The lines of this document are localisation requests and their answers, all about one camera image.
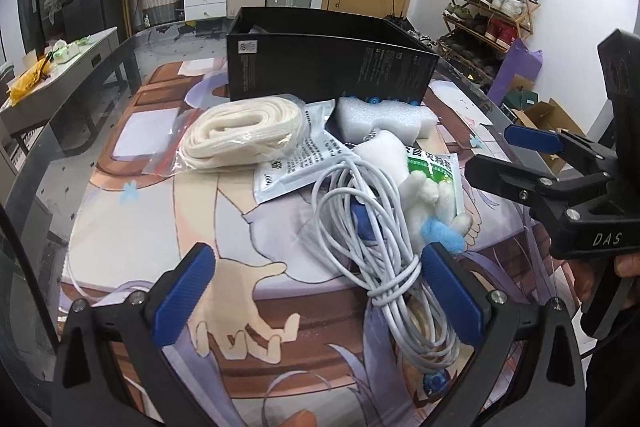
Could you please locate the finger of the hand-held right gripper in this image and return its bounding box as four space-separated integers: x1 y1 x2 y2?
504 122 620 168
465 153 610 230

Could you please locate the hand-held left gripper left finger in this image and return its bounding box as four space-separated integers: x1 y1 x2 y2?
52 243 217 427

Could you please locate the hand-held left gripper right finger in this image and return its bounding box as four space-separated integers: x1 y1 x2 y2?
422 242 586 427

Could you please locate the white cable bundle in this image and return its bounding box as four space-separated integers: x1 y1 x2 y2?
310 152 463 395

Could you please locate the green medicine packet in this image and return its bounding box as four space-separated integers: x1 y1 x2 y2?
405 146 467 219

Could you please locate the white blue plush toy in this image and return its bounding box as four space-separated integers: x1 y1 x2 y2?
400 172 474 254

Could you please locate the small white sponge piece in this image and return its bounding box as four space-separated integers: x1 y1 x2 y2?
352 129 408 188

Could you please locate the white foam block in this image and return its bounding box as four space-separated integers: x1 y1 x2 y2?
334 96 440 145

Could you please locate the white medicine packet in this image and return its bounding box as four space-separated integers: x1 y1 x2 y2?
252 99 362 206

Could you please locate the clear bag of cream strap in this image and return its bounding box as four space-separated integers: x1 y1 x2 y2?
145 93 307 175

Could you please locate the black cardboard box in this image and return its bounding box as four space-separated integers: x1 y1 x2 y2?
226 6 441 108

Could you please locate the person's right hand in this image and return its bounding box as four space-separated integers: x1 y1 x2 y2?
572 251 640 308

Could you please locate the open cardboard box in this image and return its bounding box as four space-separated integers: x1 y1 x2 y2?
509 98 587 174

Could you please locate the dark green box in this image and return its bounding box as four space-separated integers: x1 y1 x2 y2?
501 88 539 114

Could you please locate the purple mat bag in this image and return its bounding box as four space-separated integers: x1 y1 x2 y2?
487 38 544 106

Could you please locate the printed cartoon mat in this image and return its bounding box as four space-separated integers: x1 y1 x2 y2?
59 57 556 427

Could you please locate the wooden shoe rack with shoes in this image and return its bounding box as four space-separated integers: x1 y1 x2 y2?
439 0 542 75

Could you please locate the pile of loose shoes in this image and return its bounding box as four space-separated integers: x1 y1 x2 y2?
395 14 443 50

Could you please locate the black umbrella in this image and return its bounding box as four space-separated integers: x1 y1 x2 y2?
385 0 417 28

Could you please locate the grey coffee table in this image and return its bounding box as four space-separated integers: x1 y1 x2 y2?
0 27 121 142

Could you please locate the yellow plastic bag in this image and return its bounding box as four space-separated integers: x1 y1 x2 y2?
7 57 49 104

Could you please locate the white green gift bag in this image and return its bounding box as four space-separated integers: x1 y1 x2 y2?
52 38 94 64

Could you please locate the wicker basket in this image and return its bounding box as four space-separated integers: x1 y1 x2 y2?
137 0 182 26

